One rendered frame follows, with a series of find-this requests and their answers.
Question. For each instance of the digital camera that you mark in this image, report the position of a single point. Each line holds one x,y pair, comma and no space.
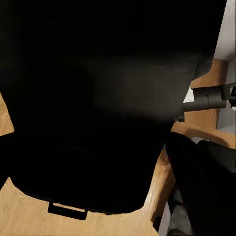
93,88

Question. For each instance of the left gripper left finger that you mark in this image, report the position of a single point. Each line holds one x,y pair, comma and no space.
5,149

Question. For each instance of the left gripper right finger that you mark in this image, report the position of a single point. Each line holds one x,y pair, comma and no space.
207,187

